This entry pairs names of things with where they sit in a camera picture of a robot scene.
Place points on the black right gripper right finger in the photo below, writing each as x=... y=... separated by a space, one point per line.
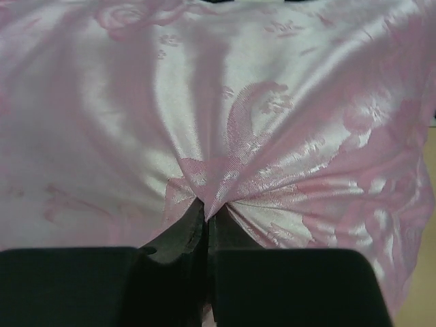
x=253 y=286

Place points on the pink floral satin pillowcase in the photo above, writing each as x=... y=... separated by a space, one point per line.
x=307 y=120

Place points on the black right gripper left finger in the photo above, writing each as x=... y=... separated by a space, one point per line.
x=159 y=284

